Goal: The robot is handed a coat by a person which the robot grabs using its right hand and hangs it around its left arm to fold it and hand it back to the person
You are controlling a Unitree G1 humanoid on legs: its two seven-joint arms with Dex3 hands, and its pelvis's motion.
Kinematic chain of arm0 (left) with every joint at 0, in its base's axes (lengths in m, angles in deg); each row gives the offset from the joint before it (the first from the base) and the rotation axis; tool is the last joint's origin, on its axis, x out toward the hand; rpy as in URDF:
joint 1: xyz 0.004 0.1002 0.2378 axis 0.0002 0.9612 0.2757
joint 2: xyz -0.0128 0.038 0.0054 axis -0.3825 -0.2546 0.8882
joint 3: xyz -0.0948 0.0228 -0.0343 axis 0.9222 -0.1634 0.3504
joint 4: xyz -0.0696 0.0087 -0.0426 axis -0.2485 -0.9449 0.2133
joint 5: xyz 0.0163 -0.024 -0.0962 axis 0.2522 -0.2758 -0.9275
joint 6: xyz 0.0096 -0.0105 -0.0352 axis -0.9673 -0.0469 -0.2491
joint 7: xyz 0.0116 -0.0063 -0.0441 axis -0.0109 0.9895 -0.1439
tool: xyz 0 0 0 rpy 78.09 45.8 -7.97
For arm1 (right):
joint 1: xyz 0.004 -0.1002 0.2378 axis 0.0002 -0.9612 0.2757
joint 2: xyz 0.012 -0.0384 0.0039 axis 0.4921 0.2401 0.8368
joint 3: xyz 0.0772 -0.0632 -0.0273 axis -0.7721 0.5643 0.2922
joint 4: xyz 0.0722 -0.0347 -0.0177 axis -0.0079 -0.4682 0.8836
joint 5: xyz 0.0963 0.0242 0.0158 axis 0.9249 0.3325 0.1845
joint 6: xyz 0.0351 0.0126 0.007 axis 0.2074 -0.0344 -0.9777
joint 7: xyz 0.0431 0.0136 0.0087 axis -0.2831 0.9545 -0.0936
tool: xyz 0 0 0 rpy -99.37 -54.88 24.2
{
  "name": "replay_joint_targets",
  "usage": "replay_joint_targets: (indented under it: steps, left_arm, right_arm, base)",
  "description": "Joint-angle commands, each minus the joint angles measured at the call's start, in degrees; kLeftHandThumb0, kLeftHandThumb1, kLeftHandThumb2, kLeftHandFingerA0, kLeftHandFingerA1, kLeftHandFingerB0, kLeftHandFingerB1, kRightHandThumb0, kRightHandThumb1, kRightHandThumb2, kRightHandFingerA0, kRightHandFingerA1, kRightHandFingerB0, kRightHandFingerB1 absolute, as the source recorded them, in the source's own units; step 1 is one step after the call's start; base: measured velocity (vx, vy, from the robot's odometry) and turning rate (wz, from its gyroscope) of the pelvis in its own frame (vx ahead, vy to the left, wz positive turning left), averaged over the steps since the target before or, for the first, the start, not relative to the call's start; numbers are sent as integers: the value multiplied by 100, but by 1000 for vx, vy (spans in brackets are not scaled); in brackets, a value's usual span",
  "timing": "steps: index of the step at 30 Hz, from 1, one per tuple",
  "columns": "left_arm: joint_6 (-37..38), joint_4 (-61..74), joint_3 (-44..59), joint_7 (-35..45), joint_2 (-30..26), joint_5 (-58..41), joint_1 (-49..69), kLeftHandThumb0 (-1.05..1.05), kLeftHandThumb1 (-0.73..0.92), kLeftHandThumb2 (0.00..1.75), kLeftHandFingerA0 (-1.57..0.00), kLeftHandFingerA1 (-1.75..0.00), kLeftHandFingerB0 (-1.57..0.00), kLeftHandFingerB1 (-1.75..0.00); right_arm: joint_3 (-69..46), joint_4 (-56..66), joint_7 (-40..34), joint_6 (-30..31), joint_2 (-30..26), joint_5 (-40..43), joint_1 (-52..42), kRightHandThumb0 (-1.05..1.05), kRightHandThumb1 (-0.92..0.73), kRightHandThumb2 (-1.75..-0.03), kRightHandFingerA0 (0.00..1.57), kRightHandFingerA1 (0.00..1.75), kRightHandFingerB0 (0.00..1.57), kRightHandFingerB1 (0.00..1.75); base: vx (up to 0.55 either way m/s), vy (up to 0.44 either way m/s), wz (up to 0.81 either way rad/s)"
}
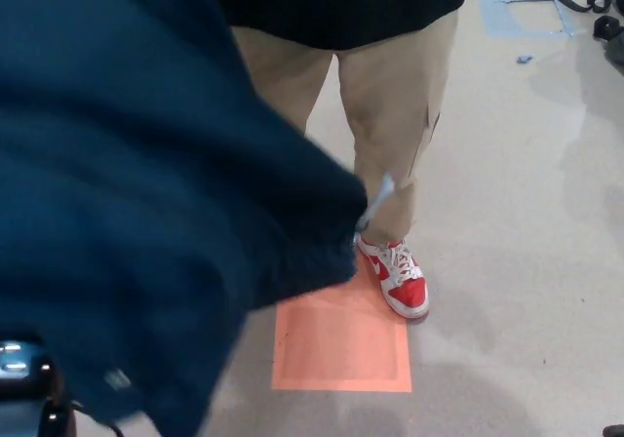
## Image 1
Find black strap loop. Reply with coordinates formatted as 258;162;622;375
591;15;624;41

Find beige person trousers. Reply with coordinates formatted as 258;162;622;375
231;10;459;243

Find red white left sneaker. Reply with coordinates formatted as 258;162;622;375
355;234;430;321

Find blue tape floor outline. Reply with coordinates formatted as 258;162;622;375
475;0;579;38

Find dark teal coat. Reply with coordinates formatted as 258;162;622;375
0;0;397;437

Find orange square floor marker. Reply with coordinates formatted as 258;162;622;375
270;256;413;393

